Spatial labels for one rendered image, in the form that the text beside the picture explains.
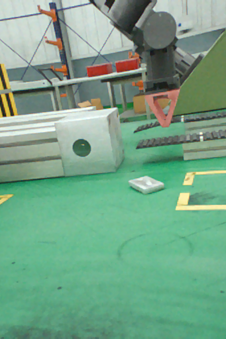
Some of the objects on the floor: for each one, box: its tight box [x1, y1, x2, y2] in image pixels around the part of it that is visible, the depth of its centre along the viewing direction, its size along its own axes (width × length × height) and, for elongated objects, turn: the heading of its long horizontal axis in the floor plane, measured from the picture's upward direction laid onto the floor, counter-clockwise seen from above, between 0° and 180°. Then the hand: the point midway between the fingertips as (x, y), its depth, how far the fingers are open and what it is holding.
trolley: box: [38, 58, 151, 120], centre depth 399 cm, size 103×55×101 cm, turn 117°
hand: (166, 121), depth 83 cm, fingers closed on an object, 5 cm apart
